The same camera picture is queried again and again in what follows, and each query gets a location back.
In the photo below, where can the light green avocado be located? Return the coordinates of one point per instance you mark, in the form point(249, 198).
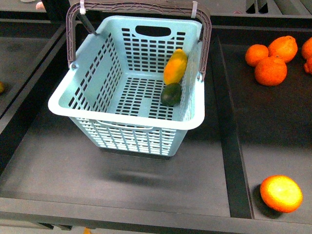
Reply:
point(171, 94)

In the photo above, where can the black tray left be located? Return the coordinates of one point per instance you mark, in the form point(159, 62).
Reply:
point(56, 175)

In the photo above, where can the yellow mango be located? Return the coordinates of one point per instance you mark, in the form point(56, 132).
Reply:
point(176, 67)

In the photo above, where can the yellow orange front right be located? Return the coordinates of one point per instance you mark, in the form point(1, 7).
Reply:
point(281, 193)

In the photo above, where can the orange back pointed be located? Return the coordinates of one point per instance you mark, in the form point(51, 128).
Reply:
point(284, 47)

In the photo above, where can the orange back small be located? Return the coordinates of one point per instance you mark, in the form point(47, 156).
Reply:
point(255, 54)

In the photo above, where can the light blue plastic basket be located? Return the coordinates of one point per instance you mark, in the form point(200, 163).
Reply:
point(117, 51)

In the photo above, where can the yellow fruit left edge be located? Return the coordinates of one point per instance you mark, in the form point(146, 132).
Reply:
point(2, 88)

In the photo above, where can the black tray with oranges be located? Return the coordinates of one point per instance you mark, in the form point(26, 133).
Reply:
point(264, 130)

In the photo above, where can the orange large round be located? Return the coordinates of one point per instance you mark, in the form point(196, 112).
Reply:
point(270, 71)

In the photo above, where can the orange fragment right edge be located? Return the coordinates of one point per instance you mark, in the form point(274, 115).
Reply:
point(308, 66)

